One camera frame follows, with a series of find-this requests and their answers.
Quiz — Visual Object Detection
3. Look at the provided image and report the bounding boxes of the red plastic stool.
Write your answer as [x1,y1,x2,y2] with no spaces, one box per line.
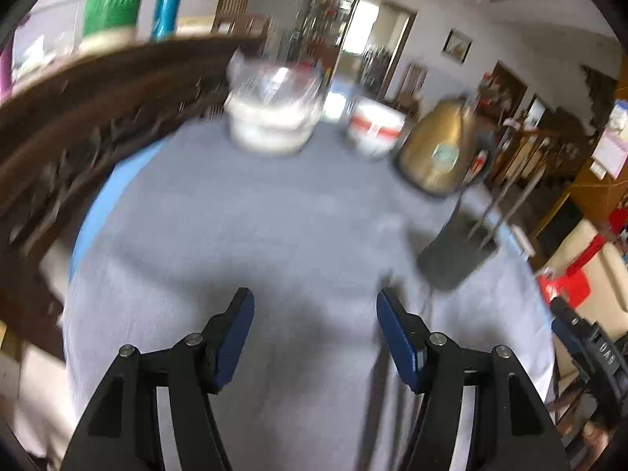
[535,235,607,309]

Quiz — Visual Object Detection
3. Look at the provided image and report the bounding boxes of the grey refrigerator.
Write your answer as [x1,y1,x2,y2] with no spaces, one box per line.
[246,0,311,62]

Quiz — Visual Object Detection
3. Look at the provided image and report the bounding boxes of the white pot with bagged bowl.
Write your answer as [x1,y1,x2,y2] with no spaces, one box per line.
[224,51,323,156]

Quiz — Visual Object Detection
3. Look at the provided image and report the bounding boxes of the green thermos flask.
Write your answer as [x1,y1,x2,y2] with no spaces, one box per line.
[79,0,142,55]

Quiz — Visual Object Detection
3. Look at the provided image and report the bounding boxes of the framed wall picture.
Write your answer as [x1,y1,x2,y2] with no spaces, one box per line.
[442,29,473,64]

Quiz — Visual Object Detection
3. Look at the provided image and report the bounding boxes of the red white stacked bowls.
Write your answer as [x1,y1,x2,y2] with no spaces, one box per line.
[347,97,405,157]

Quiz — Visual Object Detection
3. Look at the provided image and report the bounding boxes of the grey table cloth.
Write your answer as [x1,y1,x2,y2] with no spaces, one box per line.
[63,120,555,470]

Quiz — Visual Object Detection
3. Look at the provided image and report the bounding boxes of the wooden chair at wall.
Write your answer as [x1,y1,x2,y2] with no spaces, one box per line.
[393,62,428,108]

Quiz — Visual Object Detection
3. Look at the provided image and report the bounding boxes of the wall calendar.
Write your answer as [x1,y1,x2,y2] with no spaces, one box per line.
[590,100,628,180]

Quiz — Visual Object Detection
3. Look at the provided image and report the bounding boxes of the grey perforated utensil holder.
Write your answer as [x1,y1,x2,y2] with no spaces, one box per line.
[416,203,498,291]

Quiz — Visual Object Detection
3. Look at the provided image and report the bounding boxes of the brass electric kettle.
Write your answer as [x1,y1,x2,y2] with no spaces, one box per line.
[393,97,497,198]

